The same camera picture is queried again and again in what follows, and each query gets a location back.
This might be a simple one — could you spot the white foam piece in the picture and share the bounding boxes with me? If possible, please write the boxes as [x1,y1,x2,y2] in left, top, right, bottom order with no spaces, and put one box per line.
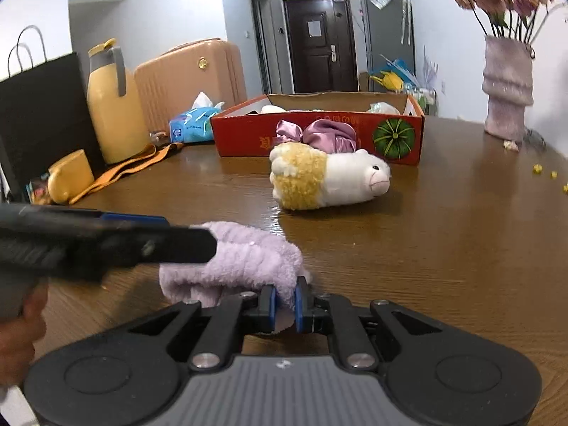
[261,104,287,114]

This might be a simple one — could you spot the lilac fluffy towel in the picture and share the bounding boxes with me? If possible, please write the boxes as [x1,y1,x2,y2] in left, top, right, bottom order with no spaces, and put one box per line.
[159,221,311,334]

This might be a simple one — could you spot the pink hard-shell suitcase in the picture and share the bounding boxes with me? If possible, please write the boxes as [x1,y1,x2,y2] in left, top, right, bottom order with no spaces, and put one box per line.
[134,39,247,132]

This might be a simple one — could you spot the orange strap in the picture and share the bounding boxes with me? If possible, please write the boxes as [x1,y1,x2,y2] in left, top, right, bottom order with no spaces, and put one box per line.
[68,141,185,206]

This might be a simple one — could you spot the pink ceramic vase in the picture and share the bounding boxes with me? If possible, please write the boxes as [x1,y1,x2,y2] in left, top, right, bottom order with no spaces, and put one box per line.
[481,35,534,142]

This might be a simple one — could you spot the clear bag of cotton pads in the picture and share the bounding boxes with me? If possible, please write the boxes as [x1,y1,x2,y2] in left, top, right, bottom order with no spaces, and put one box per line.
[368,102,400,115]

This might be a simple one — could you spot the red cardboard box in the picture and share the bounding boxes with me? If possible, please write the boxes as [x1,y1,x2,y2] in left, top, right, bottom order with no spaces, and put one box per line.
[211,92,425,166]

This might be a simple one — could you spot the person's left hand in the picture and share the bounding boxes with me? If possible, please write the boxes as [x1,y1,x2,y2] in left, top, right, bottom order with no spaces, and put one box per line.
[0,282,48,388]

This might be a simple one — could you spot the yellow thermos jug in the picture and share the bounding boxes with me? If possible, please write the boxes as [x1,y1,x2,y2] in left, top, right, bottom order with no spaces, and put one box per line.
[87,39,150,164]

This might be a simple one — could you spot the yellow mug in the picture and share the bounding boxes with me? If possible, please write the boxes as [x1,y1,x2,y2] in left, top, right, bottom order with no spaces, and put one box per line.
[47,149,94,204]

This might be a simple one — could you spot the grey refrigerator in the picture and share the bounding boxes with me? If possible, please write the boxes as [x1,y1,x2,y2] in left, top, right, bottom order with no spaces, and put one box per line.
[360,0,416,78]

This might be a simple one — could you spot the purple satin scrunchie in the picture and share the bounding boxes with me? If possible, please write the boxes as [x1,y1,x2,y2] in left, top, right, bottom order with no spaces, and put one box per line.
[275,119,357,154]

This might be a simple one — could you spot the dark brown door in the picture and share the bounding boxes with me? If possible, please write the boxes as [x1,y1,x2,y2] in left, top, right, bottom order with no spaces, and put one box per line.
[284,0,358,94]

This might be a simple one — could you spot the black paper shopping bag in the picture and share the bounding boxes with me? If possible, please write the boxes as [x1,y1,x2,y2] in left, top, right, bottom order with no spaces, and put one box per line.
[1,52,106,203]

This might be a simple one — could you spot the blue tissue pack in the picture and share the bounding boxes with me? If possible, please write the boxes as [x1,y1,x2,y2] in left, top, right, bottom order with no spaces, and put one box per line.
[169,91,224,144]

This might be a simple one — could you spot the dried pink roses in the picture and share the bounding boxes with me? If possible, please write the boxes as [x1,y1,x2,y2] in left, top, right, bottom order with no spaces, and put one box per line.
[453,0,567,46]

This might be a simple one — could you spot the small snack packet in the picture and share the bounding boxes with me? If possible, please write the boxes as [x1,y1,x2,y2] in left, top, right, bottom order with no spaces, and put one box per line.
[26,173,53,206]

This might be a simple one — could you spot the yellow white alpaca plush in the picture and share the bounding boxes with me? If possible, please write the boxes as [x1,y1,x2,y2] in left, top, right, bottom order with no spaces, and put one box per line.
[269,141,391,211]

